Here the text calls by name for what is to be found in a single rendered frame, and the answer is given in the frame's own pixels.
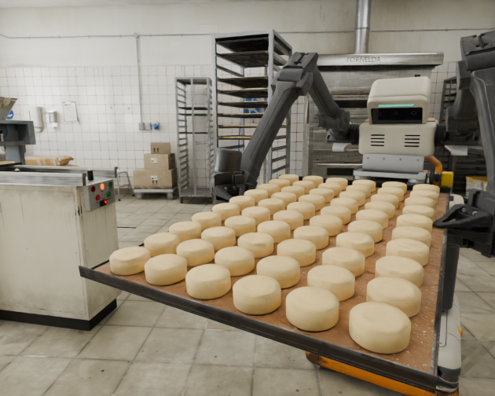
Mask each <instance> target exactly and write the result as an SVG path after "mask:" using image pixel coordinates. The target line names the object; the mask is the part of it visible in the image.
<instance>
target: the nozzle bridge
mask: <svg viewBox="0 0 495 396"><path fill-rule="evenodd" d="M2 124H5V125H6V126H7V129H8V134H7V136H6V137H4V141H0V146H5V147H6V151H5V158H6V161H7V162H9V161H14V162H15V163H21V162H22V164H21V165H24V166H26V163H25V157H24V145H36V140H35V128H34V121H32V120H0V130H2V133H3V134H4V136H5V135H6V127H5V126H4V125H2Z"/></svg>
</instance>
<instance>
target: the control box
mask: <svg viewBox="0 0 495 396"><path fill-rule="evenodd" d="M109 182H112V187H110V186H109ZM101 184H104V189H101ZM93 186H94V187H95V191H94V192H92V187H93ZM82 190H83V195H84V203H85V211H92V210H94V209H97V208H99V207H103V206H105V205H108V204H111V203H114V202H115V190H114V180H113V179H111V178H109V179H105V180H102V181H96V182H93V183H90V184H86V185H85V186H83V187H82ZM107 192H110V193H111V196H107ZM97 195H100V197H101V198H100V199H99V200H97V199H96V196H97ZM105 200H106V201H105ZM101 201H103V206H101V205H102V204H101V203H102V202H101ZM105 202H107V203H105Z"/></svg>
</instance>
